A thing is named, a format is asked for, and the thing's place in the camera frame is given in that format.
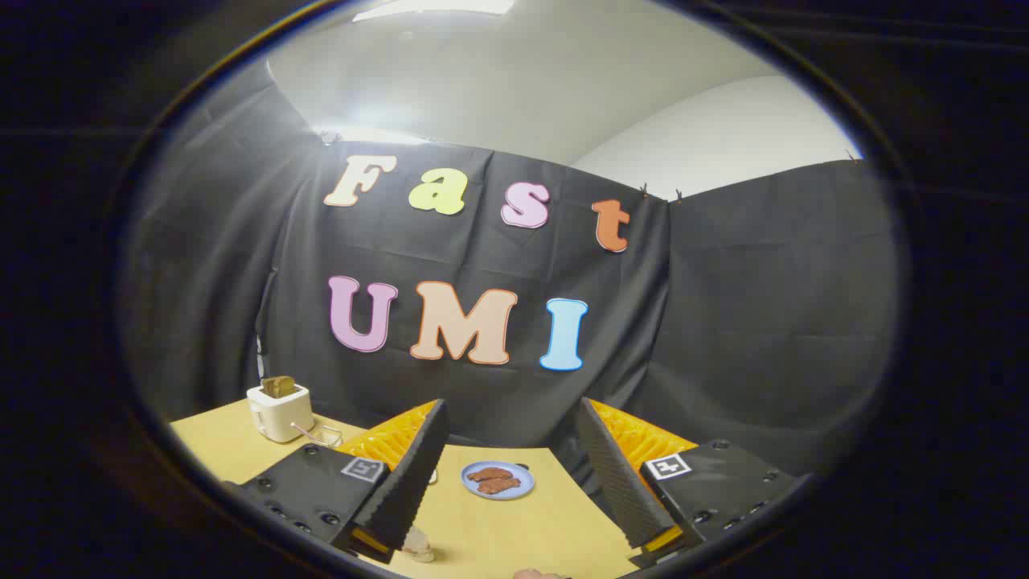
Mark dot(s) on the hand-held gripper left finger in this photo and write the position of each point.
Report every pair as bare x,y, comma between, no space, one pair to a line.
406,482

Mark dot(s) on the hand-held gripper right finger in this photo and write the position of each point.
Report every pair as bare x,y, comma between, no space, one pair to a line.
623,482

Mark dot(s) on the small pale object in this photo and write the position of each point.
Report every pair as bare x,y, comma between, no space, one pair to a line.
418,548

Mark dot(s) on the brown food piece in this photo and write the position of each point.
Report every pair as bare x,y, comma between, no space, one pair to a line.
498,486
490,474

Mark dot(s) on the blue plate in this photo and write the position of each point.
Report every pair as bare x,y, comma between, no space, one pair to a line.
522,485

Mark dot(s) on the wooden table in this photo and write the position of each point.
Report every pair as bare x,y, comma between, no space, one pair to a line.
498,535

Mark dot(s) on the pinkish round object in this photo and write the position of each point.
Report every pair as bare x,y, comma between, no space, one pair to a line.
537,574

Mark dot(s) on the white toaster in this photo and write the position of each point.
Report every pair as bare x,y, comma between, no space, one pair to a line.
280,412

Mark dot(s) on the brown toast slice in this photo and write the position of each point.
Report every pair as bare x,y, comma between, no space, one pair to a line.
278,386

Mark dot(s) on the black backdrop cloth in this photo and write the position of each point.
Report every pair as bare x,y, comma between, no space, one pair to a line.
723,322

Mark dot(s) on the ceiling light panel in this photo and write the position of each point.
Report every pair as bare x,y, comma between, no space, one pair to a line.
434,7

